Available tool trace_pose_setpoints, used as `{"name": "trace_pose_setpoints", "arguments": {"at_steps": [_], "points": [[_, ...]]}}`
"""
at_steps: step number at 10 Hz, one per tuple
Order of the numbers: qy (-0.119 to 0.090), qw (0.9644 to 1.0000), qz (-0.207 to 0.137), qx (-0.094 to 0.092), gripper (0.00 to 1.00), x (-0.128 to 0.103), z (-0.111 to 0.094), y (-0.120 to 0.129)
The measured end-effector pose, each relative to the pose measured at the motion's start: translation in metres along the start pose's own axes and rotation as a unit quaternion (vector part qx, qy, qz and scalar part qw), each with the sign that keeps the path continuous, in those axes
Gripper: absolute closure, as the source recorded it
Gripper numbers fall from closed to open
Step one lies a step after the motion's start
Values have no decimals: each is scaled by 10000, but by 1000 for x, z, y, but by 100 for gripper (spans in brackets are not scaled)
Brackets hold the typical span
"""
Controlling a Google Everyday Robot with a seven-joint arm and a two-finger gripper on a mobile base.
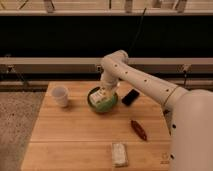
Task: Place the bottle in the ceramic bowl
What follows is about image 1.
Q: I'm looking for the white labelled bottle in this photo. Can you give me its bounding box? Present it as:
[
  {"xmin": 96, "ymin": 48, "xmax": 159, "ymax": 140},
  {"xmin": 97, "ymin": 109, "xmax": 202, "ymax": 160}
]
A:
[{"xmin": 89, "ymin": 88, "xmax": 112, "ymax": 106}]

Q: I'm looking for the black rectangular device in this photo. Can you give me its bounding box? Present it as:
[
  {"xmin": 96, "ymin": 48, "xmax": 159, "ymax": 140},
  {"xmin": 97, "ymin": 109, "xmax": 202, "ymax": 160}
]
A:
[{"xmin": 122, "ymin": 89, "xmax": 140, "ymax": 106}]

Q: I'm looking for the black hanging cable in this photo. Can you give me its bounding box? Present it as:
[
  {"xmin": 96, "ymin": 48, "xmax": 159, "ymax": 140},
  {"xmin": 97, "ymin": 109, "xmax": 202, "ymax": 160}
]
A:
[{"xmin": 126, "ymin": 7, "xmax": 148, "ymax": 56}]

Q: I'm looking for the dark red oblong object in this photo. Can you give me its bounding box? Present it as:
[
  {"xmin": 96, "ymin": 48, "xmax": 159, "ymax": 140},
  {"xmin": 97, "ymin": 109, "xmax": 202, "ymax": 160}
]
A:
[{"xmin": 131, "ymin": 120, "xmax": 147, "ymax": 141}]

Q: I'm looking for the green ceramic bowl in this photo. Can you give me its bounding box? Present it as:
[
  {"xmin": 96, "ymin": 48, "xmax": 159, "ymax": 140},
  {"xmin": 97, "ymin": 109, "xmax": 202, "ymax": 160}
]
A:
[{"xmin": 87, "ymin": 87, "xmax": 118, "ymax": 113}]

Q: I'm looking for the white plastic cup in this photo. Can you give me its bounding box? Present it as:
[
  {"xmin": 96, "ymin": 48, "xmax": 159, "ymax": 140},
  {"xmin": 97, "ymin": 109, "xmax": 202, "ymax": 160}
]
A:
[{"xmin": 51, "ymin": 86, "xmax": 68, "ymax": 107}]

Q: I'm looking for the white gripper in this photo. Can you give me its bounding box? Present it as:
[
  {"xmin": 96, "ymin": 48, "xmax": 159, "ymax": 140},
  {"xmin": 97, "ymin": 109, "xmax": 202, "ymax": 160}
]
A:
[{"xmin": 100, "ymin": 77, "xmax": 119, "ymax": 91}]

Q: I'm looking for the grey metal rail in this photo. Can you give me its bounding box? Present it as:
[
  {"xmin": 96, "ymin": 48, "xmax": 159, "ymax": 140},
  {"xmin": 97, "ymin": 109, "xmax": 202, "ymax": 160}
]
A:
[{"xmin": 0, "ymin": 57, "xmax": 213, "ymax": 74}]

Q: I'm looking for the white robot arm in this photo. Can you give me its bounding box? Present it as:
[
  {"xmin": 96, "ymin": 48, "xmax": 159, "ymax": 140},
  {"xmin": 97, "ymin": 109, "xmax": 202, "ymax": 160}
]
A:
[{"xmin": 101, "ymin": 50, "xmax": 213, "ymax": 171}]

